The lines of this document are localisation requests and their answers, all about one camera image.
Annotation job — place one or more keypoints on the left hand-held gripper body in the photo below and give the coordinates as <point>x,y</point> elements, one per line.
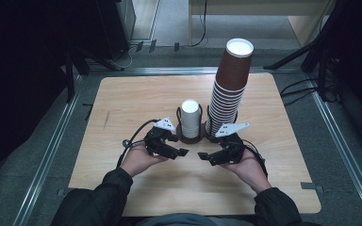
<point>157,141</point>

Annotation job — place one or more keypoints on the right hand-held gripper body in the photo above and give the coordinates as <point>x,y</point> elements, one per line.
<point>234,150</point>

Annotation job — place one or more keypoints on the brown ribbed paper cup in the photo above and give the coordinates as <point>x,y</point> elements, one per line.
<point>232,72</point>

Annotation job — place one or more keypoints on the person's right hand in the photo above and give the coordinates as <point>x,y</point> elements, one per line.
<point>248,171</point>

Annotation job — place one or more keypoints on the person's left hand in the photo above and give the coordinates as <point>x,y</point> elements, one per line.
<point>136,161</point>

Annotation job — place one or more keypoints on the person's grey-blue clothing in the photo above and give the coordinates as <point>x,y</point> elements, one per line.
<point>188,219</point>

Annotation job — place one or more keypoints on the grey tape piece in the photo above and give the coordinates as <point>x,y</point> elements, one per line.
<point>63,192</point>
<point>311,185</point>

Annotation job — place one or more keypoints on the black metal stand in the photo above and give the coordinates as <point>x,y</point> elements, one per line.
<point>70,78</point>

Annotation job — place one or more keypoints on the black computer case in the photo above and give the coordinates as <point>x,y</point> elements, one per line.
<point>113,28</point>

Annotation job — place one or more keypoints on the black tripod stand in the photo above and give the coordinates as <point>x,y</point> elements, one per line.
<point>314,44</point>

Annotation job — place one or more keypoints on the light wooden desk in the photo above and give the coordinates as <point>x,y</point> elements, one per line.
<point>304,25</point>

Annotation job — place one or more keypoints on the aluminium floor rail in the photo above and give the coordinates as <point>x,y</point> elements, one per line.
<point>342,147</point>
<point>48,157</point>

